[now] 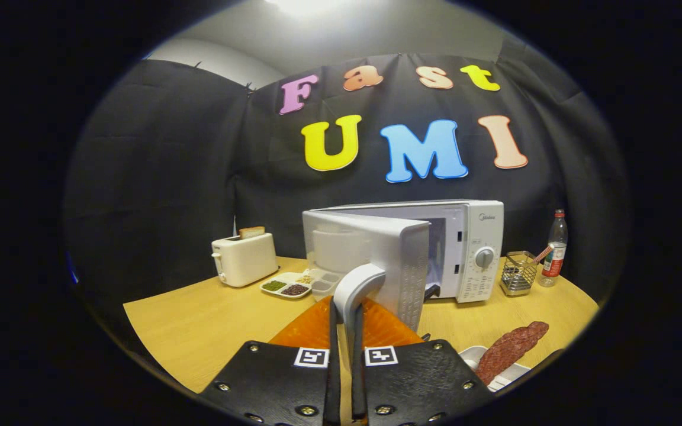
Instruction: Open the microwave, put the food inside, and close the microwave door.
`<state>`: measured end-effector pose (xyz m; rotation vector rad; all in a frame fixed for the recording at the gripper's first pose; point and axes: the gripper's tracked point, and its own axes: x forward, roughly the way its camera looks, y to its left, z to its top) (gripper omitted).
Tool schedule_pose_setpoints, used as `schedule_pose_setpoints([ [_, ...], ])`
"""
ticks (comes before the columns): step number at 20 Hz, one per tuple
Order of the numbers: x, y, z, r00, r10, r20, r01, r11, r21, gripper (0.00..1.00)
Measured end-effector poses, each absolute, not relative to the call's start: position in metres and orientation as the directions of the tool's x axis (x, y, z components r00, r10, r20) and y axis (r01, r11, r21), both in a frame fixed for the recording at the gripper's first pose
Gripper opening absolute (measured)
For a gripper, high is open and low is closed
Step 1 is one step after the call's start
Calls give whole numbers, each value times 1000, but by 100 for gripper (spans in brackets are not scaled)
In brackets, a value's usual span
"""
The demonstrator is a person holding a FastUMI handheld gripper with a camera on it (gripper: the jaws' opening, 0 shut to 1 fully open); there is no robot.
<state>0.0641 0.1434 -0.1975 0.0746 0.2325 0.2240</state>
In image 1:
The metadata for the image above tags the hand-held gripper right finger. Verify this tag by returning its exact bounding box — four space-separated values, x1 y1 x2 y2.
350 298 496 426

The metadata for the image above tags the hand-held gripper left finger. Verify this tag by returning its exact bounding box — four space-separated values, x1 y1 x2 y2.
199 296 342 426

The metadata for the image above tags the dark red meat strip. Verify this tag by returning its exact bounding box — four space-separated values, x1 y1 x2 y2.
475 321 550 386

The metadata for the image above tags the white toaster oven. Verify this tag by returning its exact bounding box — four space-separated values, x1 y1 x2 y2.
302 199 504 356

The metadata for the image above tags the cream toaster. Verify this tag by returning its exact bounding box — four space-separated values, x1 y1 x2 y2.
211 233 279 288

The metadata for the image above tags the white divided dish of beans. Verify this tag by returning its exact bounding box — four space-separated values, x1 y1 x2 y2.
260 272 316 300

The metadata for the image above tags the small white ribbed tray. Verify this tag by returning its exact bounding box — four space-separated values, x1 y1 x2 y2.
458 346 531 392

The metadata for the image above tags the clear bottle with red label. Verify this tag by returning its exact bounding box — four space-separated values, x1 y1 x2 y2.
539 209 568 288

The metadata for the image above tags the metal wire basket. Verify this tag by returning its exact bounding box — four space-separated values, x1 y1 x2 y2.
500 251 539 296

